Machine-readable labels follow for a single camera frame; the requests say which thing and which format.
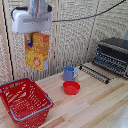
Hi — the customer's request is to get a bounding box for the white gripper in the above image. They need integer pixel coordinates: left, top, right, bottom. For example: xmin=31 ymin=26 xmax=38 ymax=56
xmin=11 ymin=7 xmax=55 ymax=48

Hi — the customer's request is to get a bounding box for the orange mac and cheese carton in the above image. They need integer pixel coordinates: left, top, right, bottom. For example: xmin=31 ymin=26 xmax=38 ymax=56
xmin=24 ymin=32 xmax=51 ymax=72

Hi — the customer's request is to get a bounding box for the blue mug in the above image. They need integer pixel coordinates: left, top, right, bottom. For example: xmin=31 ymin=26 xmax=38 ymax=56
xmin=63 ymin=65 xmax=80 ymax=82

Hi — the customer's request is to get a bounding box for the red plastic bowl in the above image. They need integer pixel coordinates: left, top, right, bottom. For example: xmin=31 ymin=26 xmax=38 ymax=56
xmin=62 ymin=80 xmax=82 ymax=96

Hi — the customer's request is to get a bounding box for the black toaster oven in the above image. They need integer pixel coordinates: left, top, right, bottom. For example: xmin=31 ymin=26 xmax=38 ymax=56
xmin=92 ymin=36 xmax=128 ymax=80

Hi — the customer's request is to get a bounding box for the red basket with blue handles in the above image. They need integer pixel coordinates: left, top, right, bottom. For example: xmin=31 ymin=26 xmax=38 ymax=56
xmin=0 ymin=77 xmax=55 ymax=128

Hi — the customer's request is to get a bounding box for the black cable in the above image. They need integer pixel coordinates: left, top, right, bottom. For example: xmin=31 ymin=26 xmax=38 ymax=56
xmin=52 ymin=0 xmax=128 ymax=24

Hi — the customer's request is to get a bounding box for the black wire oven rack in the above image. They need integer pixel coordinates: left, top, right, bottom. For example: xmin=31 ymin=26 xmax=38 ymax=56
xmin=78 ymin=62 xmax=112 ymax=85

